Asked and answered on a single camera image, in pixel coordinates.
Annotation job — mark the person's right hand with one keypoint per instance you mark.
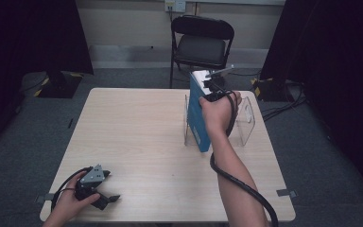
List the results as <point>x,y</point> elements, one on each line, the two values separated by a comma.
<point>217,116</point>

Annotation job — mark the black folding chair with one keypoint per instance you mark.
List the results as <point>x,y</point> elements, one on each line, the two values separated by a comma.
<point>201,44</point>

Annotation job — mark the black stand base yellow tape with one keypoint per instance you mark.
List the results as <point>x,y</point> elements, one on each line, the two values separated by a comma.
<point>60,85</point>
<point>266,90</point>

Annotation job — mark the white wall socket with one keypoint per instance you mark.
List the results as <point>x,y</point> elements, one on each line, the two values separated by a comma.
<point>175,5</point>

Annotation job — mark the person's left hand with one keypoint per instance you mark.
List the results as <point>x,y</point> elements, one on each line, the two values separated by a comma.
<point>69,205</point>

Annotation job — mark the thick blue book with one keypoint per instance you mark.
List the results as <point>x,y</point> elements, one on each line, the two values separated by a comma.
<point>198,119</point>

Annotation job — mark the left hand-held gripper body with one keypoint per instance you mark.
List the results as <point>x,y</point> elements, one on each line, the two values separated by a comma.
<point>89,183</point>

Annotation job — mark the clear acrylic book stand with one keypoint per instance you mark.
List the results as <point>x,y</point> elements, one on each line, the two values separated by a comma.
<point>245,119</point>

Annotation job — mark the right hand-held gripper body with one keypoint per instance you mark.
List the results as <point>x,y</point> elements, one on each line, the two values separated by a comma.
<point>219,73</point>

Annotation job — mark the black curtain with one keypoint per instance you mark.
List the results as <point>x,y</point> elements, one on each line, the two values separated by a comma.
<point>337,78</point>
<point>19,47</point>

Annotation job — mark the grey tape strip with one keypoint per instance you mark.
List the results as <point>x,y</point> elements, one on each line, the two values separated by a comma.
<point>45,198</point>
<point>286,193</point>

